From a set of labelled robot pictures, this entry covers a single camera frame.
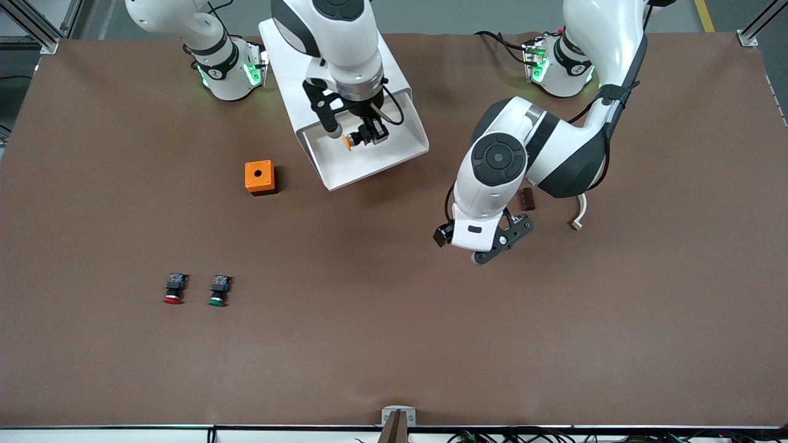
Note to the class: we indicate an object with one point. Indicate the aluminium frame post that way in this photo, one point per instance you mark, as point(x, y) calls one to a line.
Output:
point(49, 44)
point(748, 40)

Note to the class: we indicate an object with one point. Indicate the orange button enclosure box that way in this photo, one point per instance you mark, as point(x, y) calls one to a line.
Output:
point(258, 175)

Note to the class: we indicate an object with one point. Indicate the white curved plastic bracket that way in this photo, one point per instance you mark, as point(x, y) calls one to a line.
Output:
point(582, 209)

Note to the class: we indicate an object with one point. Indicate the green mushroom push button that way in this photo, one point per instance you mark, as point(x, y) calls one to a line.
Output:
point(220, 287)

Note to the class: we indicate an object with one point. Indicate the brown table cover sheet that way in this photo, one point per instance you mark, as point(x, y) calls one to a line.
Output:
point(394, 338)

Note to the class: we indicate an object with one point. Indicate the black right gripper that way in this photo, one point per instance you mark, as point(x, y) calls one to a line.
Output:
point(367, 111)

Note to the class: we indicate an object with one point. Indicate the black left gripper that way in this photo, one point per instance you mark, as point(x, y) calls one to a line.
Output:
point(441, 235)

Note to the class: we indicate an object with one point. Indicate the yellow mushroom push button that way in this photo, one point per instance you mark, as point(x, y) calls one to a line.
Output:
point(348, 142)

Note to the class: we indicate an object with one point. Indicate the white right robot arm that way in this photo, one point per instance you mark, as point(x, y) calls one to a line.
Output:
point(345, 37)

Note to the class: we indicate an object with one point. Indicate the red mushroom push button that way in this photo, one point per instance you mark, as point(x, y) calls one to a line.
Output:
point(175, 286)

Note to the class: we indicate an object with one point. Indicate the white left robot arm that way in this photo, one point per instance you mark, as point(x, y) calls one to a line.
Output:
point(498, 160)

